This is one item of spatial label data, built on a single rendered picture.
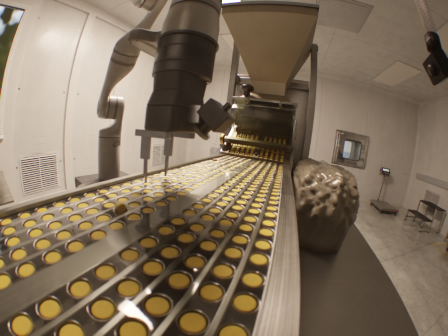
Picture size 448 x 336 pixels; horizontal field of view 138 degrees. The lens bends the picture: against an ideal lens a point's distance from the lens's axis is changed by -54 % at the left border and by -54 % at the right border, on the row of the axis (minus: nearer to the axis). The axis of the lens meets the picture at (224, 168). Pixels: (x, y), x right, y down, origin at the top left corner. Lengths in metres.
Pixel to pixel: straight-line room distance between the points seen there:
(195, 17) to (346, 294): 0.45
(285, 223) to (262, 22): 0.65
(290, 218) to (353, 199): 0.25
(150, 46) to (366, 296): 0.51
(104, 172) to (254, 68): 0.68
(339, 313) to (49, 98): 2.70
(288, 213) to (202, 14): 0.24
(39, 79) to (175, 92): 2.41
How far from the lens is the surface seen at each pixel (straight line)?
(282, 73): 0.71
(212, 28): 0.24
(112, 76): 0.66
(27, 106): 2.50
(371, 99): 4.90
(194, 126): 0.21
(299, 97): 0.95
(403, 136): 5.30
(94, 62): 2.92
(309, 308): 0.31
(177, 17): 0.24
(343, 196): 0.38
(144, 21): 0.63
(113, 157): 0.73
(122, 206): 0.17
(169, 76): 0.21
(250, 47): 0.72
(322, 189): 0.39
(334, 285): 0.37
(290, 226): 0.16
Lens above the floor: 1.02
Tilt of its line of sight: 11 degrees down
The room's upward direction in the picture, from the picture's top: 7 degrees clockwise
